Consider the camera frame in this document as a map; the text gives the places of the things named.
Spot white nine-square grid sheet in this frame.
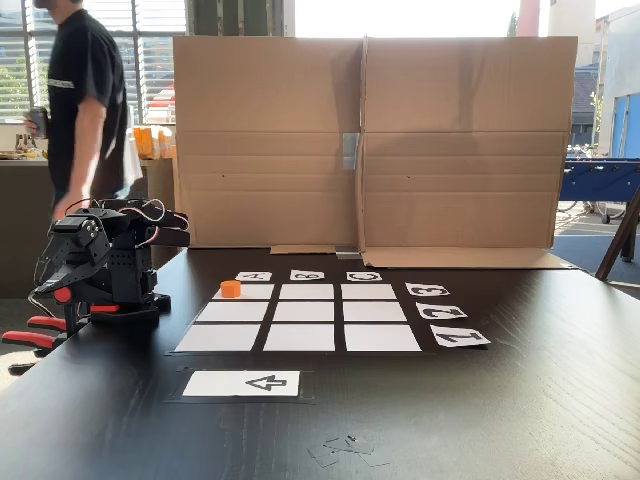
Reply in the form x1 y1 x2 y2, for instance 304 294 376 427
172 282 436 355

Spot person's left hand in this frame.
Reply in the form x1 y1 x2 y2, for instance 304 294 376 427
51 192 85 222

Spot black red clamp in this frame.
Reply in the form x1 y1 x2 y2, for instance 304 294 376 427
52 287 124 336
0 314 71 376

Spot dark drink can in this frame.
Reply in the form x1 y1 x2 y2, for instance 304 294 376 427
29 105 50 140

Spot orange juice carton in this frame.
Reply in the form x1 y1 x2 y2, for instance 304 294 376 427
132 127 154 160
158 127 177 160

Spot person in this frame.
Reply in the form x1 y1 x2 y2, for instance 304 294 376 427
22 0 144 224

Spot brown cardboard panel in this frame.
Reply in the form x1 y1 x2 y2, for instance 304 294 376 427
172 34 365 256
357 33 580 270

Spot white arrow paper sheet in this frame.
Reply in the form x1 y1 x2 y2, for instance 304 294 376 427
182 370 301 398

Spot tape scraps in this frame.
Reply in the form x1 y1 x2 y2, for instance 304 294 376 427
307 434 391 469

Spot number 3 paper sheet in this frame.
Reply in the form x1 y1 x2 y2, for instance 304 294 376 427
404 282 451 297

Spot number 2 paper sheet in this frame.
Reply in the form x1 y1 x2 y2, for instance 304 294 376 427
415 302 469 320

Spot number 1 paper sheet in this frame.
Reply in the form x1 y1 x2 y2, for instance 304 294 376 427
429 327 492 348

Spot blue foosball table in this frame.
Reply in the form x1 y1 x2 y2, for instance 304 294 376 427
558 157 640 225

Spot wooden easel leg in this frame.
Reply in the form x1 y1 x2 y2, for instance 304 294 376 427
594 187 640 282

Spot thin robot power cable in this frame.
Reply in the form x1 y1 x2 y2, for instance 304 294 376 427
27 287 51 316

